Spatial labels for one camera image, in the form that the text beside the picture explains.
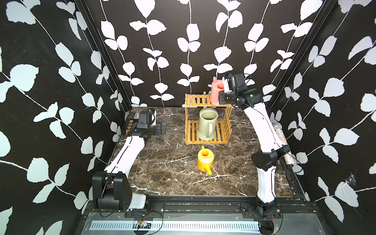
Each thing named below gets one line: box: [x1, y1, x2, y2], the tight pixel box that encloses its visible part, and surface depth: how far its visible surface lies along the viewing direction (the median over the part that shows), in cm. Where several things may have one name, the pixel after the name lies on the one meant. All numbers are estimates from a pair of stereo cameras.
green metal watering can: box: [196, 107, 219, 141], surface depth 90 cm
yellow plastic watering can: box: [196, 145, 215, 176], surface depth 83 cm
